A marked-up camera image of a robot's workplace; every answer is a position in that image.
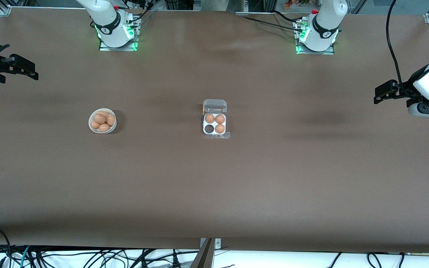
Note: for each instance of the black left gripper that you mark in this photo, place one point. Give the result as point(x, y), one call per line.
point(404, 91)

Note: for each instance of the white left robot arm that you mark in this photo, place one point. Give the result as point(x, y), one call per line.
point(326, 22)

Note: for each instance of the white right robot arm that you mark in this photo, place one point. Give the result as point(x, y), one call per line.
point(106, 18)

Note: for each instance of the clear plastic egg carton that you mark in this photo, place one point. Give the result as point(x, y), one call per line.
point(214, 106)

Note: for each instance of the white round bowl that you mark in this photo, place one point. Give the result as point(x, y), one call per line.
point(112, 128)

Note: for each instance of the small orange object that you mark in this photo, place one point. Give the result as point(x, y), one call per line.
point(288, 5)

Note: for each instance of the person legs grey trousers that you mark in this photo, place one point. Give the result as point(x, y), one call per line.
point(235, 5)

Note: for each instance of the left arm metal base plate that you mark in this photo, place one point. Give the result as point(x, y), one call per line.
point(328, 53)

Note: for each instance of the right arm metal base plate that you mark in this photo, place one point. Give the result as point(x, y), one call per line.
point(119, 49)

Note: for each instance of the small metal bracket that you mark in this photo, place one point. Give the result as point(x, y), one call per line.
point(217, 243)

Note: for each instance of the dark metal post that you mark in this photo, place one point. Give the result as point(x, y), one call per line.
point(203, 260)

